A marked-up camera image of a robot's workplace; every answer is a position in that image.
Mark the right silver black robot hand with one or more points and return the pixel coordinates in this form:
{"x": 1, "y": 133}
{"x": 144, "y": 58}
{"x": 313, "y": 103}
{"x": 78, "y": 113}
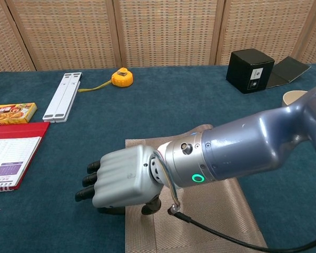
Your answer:
{"x": 121, "y": 179}

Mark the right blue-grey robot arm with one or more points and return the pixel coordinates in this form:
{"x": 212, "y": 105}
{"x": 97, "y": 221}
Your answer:
{"x": 239, "y": 147}

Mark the red spiral notebook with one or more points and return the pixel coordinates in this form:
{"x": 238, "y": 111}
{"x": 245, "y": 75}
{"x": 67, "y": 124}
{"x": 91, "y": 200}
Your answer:
{"x": 21, "y": 129}

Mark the grey-brown woven placemat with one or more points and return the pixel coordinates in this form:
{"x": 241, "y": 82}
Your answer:
{"x": 213, "y": 210}

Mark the black folded card flap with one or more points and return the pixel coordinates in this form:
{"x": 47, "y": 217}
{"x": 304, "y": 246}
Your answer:
{"x": 289, "y": 69}

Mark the black cube box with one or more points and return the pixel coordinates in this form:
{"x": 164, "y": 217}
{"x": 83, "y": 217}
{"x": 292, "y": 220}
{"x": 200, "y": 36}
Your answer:
{"x": 242, "y": 68}

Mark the yellow tape measure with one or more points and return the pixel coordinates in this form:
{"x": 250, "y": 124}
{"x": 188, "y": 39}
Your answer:
{"x": 122, "y": 78}

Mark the cream round bowl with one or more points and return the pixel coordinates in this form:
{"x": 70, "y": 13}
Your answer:
{"x": 292, "y": 97}

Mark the blue felt table cover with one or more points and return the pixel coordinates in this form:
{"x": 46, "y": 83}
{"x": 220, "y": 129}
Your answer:
{"x": 147, "y": 105}

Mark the white folding laptop stand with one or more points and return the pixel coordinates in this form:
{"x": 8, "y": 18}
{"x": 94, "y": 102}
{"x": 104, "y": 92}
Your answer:
{"x": 63, "y": 97}

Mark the yellow curry roux box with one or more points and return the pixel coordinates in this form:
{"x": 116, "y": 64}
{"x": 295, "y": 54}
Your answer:
{"x": 10, "y": 113}

